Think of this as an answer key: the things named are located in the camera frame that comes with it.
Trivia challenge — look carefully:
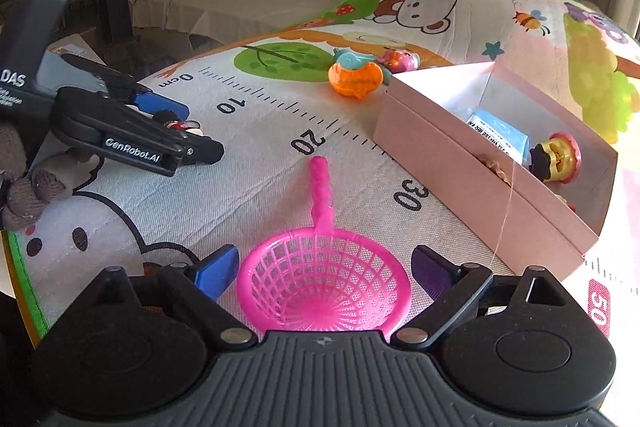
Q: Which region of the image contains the pink plastic strainer basket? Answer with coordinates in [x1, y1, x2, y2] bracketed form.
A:
[236, 156, 411, 338]

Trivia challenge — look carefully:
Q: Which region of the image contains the blue white tissue pack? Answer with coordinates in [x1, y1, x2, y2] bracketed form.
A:
[466, 107, 529, 165]

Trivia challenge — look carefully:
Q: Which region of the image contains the red yellow round toy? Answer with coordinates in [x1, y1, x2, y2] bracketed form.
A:
[528, 132, 582, 184]

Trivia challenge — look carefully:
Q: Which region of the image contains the orange plastic shell toy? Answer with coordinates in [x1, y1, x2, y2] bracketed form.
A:
[328, 63, 384, 100]

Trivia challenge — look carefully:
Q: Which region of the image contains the teal plastic crank handle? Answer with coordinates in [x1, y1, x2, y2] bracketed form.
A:
[333, 48, 378, 70]

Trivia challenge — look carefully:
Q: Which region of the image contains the pink cat figure toy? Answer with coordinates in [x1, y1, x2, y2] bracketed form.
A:
[378, 49, 421, 74]

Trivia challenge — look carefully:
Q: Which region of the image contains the colourful cartoon play mat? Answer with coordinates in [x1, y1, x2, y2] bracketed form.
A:
[8, 0, 639, 343]

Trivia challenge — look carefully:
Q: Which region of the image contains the pink cardboard box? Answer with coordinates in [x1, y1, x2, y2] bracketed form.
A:
[374, 63, 617, 280]

